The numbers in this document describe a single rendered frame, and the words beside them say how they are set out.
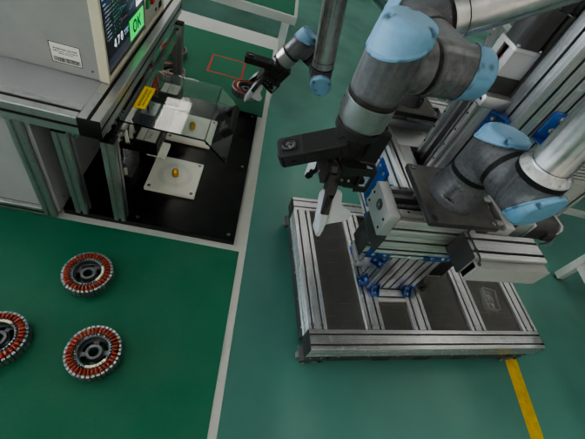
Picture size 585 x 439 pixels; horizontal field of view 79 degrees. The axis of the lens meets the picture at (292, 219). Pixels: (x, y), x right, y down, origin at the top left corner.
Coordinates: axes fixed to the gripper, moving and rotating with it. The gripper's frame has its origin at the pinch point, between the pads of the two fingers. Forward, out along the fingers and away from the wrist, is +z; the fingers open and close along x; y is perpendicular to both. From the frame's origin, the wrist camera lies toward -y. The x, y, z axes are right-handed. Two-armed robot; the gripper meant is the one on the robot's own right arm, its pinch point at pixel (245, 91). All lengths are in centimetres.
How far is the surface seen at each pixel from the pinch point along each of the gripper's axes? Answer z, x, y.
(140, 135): 3, -53, -27
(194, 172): 7, -49, -7
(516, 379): -14, -72, 188
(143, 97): -11, -56, -32
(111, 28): -21, -56, -44
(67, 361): 14, -111, -18
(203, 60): 16.1, 25.5, -16.0
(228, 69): 10.2, 24.0, -5.7
